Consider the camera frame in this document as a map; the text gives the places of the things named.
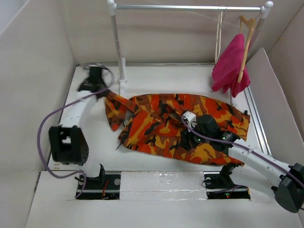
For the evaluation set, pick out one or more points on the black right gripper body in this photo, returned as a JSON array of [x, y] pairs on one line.
[[194, 139]]

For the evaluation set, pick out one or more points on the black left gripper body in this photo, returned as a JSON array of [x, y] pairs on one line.
[[105, 87]]

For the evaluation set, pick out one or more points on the orange camouflage trousers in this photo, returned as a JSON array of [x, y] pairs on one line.
[[155, 125]]

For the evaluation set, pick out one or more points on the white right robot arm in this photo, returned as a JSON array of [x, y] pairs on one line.
[[279, 180]]

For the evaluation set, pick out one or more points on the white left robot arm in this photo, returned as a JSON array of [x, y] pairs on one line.
[[67, 140]]

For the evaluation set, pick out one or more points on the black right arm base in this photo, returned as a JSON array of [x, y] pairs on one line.
[[219, 185]]

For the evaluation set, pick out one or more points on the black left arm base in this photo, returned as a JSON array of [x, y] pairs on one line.
[[106, 189]]

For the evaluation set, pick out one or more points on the white plastic hanger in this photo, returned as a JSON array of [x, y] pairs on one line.
[[218, 37]]

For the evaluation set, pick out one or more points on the wooden hanger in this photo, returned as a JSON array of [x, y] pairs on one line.
[[250, 24]]

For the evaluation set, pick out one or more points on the pink garment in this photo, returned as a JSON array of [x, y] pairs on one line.
[[226, 71]]

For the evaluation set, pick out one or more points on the white metal clothes rack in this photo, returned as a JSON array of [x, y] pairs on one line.
[[113, 7]]

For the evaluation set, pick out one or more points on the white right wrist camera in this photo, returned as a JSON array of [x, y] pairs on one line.
[[189, 118]]

